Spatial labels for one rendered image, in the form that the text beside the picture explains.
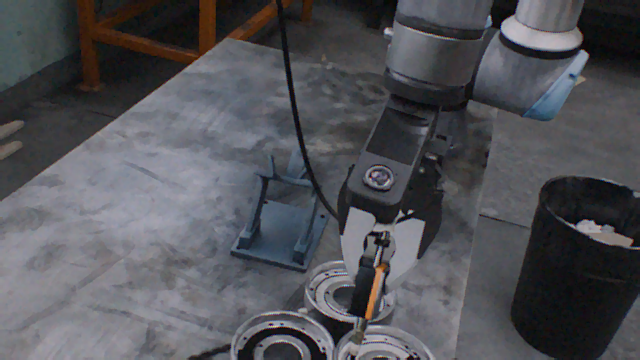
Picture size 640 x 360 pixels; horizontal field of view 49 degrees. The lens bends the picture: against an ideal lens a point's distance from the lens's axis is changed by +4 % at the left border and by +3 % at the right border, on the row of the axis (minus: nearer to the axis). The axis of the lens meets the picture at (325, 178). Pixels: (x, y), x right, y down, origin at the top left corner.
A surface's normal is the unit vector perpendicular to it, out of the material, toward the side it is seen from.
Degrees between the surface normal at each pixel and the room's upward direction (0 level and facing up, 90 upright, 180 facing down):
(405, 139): 22
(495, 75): 81
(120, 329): 0
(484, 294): 0
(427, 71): 83
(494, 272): 0
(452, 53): 83
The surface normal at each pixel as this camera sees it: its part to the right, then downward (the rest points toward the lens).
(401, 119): 0.04, -0.59
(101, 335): 0.13, -0.84
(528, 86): -0.38, 0.45
